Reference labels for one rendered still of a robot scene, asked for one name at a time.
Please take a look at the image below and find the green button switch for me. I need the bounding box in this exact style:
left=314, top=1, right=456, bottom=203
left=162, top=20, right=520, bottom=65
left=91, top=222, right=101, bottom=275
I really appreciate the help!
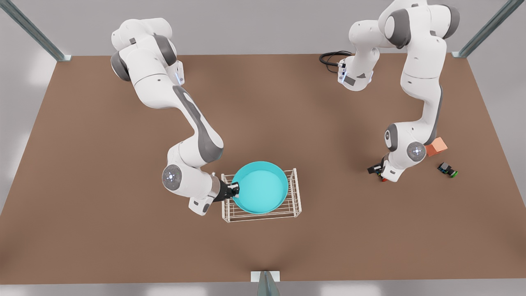
left=437, top=162, right=459, bottom=179

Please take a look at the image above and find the turquoise plate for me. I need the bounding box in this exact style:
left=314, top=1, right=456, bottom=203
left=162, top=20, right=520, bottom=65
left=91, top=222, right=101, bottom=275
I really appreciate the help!
left=231, top=161, right=289, bottom=215

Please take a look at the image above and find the silver frame post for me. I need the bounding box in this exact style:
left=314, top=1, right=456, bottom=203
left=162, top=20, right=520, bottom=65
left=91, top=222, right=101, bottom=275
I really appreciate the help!
left=251, top=271, right=281, bottom=296
left=0, top=0, right=72, bottom=62
left=451, top=0, right=524, bottom=59

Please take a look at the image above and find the black cable loop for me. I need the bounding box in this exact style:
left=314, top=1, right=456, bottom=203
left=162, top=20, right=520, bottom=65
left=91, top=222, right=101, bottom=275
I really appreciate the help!
left=319, top=51, right=354, bottom=74

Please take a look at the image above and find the orange cube block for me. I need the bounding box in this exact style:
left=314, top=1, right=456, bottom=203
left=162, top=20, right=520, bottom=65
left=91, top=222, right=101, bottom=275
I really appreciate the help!
left=424, top=137, right=448, bottom=157

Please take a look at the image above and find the white wire shelf rack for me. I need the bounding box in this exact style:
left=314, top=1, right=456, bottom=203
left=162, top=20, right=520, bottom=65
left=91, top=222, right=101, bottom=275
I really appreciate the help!
left=221, top=168, right=302, bottom=223

